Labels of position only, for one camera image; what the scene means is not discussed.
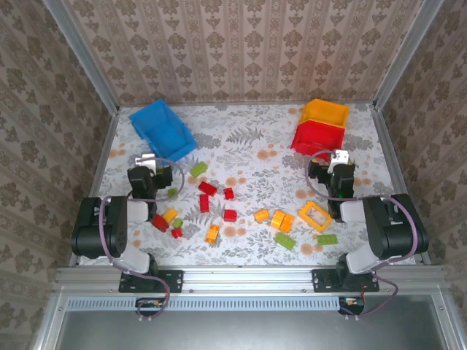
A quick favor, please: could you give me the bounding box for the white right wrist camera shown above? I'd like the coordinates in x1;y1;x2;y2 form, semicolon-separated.
327;148;350;175

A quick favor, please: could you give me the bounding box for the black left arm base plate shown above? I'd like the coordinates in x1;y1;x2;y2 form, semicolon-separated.
119;268;183;294

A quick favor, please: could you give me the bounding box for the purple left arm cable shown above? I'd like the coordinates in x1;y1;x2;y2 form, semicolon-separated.
98;155;186;322

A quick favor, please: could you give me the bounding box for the grey metal sheet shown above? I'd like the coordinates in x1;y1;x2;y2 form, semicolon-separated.
54;295;449;350

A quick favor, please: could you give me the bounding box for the black connector with orange plug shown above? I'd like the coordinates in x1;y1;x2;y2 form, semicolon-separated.
338;295;366;316
135;297;169;317

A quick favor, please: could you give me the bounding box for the red plastic bin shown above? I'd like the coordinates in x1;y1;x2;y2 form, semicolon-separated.
290;118;347;158

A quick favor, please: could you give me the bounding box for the slotted grey cable duct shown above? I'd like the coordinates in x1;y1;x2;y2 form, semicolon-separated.
67;295;340;311

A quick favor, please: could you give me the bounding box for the blue plastic bin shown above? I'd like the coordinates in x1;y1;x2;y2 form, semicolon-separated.
128;98;198;163

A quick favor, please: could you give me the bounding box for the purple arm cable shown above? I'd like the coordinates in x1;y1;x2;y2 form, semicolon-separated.
306;149;419;322
98;155;186;322

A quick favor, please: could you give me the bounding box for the aluminium table side rail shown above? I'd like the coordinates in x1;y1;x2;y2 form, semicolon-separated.
371;104;432;266
69;108;120;267

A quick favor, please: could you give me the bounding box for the yellow plastic bin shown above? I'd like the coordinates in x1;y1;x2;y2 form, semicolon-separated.
299;98;350;128

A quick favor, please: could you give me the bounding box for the aluminium mounting rail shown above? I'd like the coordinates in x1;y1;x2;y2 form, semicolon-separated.
54;265;446;293

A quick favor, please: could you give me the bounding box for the light green lego brick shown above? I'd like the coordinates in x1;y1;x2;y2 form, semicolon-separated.
189;162;209;179

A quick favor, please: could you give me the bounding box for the yellow lego window frame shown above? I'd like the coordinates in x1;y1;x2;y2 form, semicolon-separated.
297;201;333;233

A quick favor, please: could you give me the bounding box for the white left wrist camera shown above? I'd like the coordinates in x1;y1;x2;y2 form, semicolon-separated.
134;154;157;172

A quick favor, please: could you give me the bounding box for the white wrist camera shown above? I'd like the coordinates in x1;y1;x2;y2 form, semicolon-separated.
327;148;350;175
134;154;157;172

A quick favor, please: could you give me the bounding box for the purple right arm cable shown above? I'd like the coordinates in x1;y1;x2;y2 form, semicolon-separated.
306;149;419;322

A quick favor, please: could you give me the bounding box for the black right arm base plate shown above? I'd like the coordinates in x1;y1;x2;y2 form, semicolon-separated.
312;268;380;294

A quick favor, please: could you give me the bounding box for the aluminium frame post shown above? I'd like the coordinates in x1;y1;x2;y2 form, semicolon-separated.
374;0;444;110
43;0;120;114

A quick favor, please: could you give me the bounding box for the long orange lego brick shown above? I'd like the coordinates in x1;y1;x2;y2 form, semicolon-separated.
204;224;221;244

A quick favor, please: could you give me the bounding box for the floral patterned table cover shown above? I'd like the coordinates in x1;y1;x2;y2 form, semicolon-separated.
78;104;426;267

